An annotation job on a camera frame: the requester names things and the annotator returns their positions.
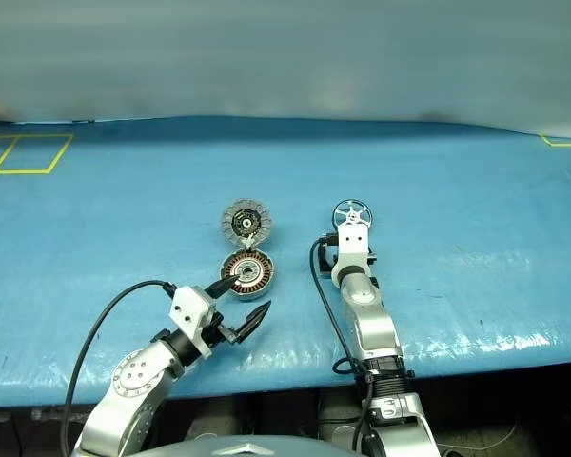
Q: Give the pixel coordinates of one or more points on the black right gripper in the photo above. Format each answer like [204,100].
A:
[327,252]

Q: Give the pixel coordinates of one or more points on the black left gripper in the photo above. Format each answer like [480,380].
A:
[216,333]

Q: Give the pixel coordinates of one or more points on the silver spoked rotor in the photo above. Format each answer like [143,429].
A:
[353,216]

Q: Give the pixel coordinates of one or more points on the silver motor housing base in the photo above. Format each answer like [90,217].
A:
[259,266]

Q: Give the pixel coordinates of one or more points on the round silver motor housing lid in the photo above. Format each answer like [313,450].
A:
[233,224]

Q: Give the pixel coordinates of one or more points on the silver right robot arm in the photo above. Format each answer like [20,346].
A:
[371,323]

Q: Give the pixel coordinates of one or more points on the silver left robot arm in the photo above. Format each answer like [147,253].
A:
[133,376]

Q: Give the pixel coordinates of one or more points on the grey robot torso cover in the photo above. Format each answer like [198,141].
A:
[247,450]

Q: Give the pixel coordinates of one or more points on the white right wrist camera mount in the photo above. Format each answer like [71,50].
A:
[352,247]

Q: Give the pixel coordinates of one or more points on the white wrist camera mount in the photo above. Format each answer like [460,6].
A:
[352,247]
[188,304]

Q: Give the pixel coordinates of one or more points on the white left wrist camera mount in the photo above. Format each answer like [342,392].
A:
[188,304]

